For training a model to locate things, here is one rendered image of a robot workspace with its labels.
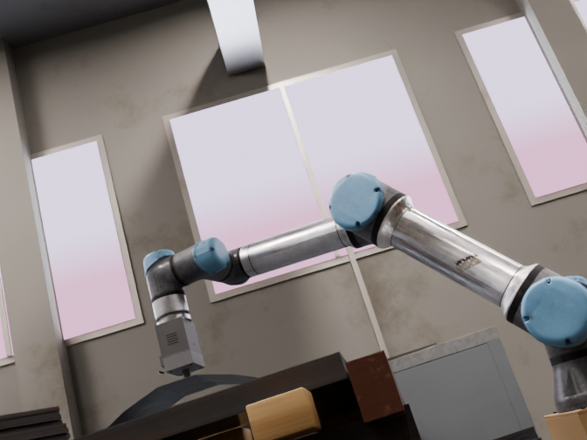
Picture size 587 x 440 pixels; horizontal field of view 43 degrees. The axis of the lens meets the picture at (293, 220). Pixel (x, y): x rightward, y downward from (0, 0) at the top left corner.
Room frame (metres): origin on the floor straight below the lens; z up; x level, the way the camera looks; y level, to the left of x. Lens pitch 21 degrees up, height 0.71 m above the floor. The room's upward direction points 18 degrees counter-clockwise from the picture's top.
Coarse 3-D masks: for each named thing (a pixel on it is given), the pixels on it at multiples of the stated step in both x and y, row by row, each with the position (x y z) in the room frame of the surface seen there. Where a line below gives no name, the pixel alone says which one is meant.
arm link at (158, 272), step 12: (156, 252) 1.53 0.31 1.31; (168, 252) 1.54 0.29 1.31; (144, 264) 1.54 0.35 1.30; (156, 264) 1.53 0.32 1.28; (168, 264) 1.52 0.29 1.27; (156, 276) 1.53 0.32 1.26; (168, 276) 1.52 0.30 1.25; (156, 288) 1.53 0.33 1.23; (168, 288) 1.53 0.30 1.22; (180, 288) 1.55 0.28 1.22
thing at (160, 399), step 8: (152, 392) 1.49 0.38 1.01; (160, 392) 1.52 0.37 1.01; (168, 392) 1.55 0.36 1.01; (144, 400) 1.50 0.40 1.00; (152, 400) 1.53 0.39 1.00; (160, 400) 1.57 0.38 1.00; (168, 400) 1.60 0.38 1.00; (176, 400) 1.65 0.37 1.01; (128, 408) 1.48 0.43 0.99; (136, 408) 1.51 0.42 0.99; (144, 408) 1.55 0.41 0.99; (152, 408) 1.58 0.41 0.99; (160, 408) 1.62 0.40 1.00
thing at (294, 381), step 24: (336, 360) 0.76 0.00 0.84; (264, 384) 0.77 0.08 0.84; (288, 384) 0.77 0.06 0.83; (312, 384) 0.76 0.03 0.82; (336, 384) 0.78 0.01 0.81; (192, 408) 0.77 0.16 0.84; (216, 408) 0.77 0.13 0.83; (240, 408) 0.77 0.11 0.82; (336, 408) 0.99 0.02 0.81; (96, 432) 0.78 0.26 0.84; (120, 432) 0.78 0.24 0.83; (144, 432) 0.78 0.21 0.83; (168, 432) 0.78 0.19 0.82; (192, 432) 0.80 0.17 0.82; (216, 432) 0.86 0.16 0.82
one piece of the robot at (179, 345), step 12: (156, 324) 1.56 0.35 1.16; (168, 324) 1.52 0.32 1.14; (180, 324) 1.52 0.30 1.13; (192, 324) 1.59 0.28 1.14; (168, 336) 1.52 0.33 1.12; (180, 336) 1.52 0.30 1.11; (192, 336) 1.57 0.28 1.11; (168, 348) 1.52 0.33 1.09; (180, 348) 1.52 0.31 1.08; (192, 348) 1.54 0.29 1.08; (168, 360) 1.52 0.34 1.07; (180, 360) 1.52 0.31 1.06; (192, 360) 1.52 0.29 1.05; (168, 372) 1.54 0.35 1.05; (180, 372) 1.57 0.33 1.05
